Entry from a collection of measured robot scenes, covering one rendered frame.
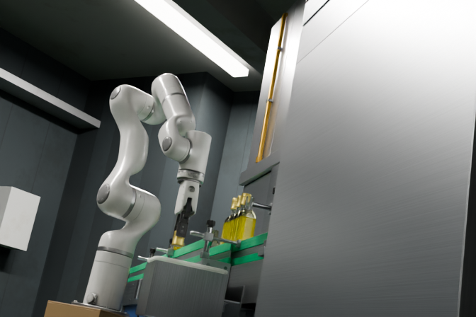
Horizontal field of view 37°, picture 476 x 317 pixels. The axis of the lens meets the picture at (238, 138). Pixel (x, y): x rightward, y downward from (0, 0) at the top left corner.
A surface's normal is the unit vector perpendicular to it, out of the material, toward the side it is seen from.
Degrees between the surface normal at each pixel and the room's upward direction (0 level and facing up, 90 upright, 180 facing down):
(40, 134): 90
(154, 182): 90
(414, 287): 90
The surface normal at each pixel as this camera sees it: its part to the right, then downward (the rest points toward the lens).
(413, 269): -0.94, -0.25
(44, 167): 0.84, -0.01
